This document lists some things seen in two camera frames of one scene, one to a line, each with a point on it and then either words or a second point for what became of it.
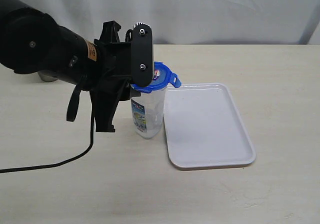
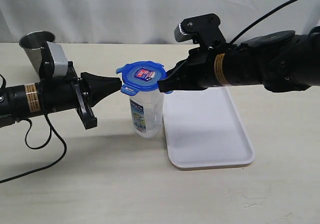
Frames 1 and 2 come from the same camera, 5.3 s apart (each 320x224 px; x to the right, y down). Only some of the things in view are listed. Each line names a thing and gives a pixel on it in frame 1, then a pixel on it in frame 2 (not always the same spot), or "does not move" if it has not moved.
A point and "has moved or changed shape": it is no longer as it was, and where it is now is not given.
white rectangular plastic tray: [205, 127] does not move
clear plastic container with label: [148, 112] does not move
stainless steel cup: [46, 78] has moved or changed shape
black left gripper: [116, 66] -> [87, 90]
